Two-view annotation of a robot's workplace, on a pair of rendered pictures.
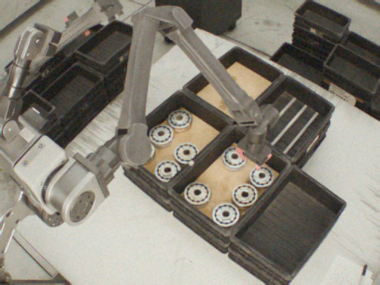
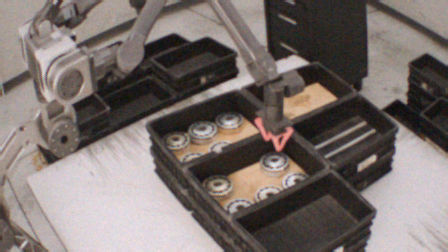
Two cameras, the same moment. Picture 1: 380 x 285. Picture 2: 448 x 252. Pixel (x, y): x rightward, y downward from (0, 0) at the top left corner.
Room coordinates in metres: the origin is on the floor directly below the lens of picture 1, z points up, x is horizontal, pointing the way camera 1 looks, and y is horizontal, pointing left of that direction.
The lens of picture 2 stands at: (-0.67, -0.50, 2.18)
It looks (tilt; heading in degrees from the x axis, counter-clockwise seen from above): 35 degrees down; 17
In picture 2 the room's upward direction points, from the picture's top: 4 degrees counter-clockwise
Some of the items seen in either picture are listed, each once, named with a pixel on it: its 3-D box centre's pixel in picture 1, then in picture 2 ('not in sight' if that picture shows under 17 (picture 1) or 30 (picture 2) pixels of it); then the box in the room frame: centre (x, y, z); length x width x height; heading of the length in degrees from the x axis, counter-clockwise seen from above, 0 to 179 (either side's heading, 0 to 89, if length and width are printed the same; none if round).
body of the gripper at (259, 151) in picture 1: (254, 143); (274, 111); (0.79, -0.21, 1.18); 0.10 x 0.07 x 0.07; 45
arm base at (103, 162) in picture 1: (99, 167); (97, 64); (0.56, 0.22, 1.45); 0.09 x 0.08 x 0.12; 50
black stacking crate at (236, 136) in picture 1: (231, 184); (258, 183); (0.83, -0.15, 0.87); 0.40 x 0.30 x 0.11; 135
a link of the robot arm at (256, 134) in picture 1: (257, 130); (275, 92); (0.80, -0.21, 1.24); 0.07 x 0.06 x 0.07; 139
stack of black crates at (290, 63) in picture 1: (298, 74); (403, 136); (2.02, -0.80, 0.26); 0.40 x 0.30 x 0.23; 50
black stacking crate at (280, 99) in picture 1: (288, 122); (346, 139); (1.11, -0.43, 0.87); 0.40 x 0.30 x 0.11; 135
